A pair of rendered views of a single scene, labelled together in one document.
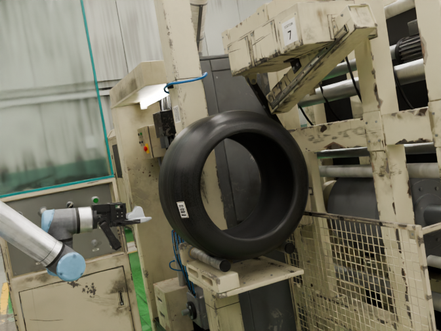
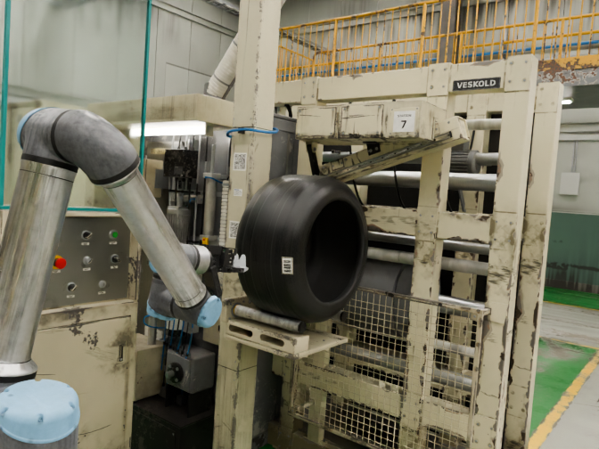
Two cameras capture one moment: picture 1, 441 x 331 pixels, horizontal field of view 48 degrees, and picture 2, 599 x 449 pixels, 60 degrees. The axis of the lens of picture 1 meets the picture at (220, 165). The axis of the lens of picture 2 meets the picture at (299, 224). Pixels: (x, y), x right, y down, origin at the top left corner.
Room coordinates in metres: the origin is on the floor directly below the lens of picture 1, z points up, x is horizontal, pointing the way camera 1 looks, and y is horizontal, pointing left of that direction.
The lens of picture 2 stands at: (0.19, 1.02, 1.39)
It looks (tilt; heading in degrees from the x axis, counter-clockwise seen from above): 3 degrees down; 330
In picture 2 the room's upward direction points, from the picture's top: 4 degrees clockwise
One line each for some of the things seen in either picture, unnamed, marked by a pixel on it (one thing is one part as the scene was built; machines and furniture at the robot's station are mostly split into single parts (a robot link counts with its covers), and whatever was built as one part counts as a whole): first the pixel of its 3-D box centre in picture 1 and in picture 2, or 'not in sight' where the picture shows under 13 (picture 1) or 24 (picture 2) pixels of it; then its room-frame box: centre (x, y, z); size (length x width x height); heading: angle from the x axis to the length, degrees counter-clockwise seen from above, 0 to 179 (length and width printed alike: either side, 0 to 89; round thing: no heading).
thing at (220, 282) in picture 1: (210, 274); (266, 334); (1.96, 0.11, 0.84); 0.36 x 0.09 x 0.06; 22
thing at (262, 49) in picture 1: (285, 43); (367, 125); (2.01, -0.34, 1.71); 0.61 x 0.25 x 0.15; 22
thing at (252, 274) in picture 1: (243, 274); (287, 337); (2.02, -0.02, 0.80); 0.37 x 0.36 x 0.02; 112
